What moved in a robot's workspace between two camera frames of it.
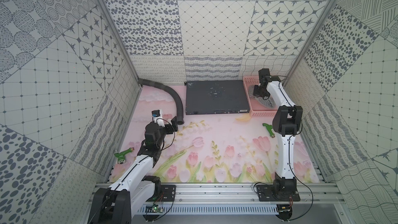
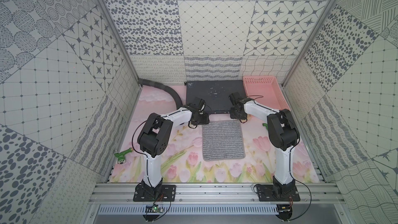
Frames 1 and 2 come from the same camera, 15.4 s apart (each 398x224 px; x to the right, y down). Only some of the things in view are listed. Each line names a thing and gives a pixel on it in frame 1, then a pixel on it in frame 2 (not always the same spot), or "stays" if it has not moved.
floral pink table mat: [221, 148] stays
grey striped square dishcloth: [269, 102] to [222, 140]
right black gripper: [256, 92] to [243, 116]
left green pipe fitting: [121, 157] stays
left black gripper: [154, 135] to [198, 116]
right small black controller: [285, 211] stays
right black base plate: [269, 193] stays
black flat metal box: [217, 97] stays
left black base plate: [168, 193] stays
